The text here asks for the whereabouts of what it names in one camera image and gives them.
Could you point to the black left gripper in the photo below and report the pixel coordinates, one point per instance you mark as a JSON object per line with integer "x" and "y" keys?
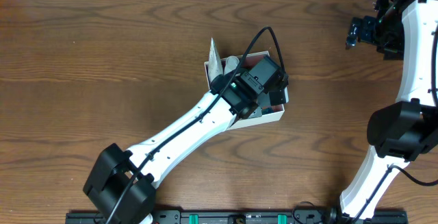
{"x": 278, "y": 96}

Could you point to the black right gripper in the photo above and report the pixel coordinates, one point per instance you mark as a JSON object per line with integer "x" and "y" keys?
{"x": 365, "y": 29}

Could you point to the white cardboard box pink inside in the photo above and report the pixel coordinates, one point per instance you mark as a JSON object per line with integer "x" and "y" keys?
{"x": 266, "y": 112}

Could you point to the clear bottle dark cap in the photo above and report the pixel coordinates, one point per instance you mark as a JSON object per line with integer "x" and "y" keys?
{"x": 231, "y": 64}

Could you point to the white cosmetic tube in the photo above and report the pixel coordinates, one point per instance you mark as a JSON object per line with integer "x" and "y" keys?
{"x": 215, "y": 68}

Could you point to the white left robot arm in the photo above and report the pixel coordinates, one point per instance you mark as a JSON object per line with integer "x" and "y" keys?
{"x": 122, "y": 185}

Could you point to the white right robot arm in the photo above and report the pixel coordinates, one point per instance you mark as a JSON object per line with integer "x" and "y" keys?
{"x": 397, "y": 134}

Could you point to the black mounting rail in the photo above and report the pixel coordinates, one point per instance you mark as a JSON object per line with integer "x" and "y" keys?
{"x": 306, "y": 214}

